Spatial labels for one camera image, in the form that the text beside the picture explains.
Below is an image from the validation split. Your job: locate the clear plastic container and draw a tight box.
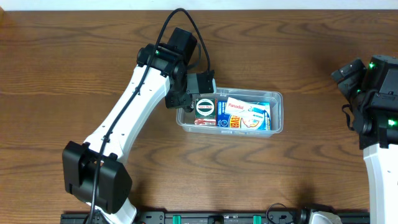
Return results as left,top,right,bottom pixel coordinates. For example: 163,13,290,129
176,88,284,138

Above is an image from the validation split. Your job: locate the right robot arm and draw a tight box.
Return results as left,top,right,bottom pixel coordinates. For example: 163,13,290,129
331,55,397,223

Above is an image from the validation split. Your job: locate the green Zam-Buk box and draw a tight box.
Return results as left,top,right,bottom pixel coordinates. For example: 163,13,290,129
195,98,217,119

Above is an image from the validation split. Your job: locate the white Panadol box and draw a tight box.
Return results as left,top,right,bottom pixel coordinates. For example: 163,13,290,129
225,97,269,120

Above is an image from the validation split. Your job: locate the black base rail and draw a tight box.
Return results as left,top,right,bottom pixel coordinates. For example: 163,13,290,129
60,210,370,224

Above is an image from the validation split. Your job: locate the dark Woods syrup bottle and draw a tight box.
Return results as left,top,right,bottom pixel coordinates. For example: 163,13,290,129
184,105,195,113

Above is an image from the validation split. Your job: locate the blue Kool Fever box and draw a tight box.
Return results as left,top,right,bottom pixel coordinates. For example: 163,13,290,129
216,101,271,131

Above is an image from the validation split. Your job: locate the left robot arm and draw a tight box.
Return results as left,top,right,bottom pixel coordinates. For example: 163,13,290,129
62,28,198,223

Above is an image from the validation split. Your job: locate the red Panadol ActiFast box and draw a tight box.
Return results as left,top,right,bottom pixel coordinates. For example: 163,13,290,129
194,118,216,126

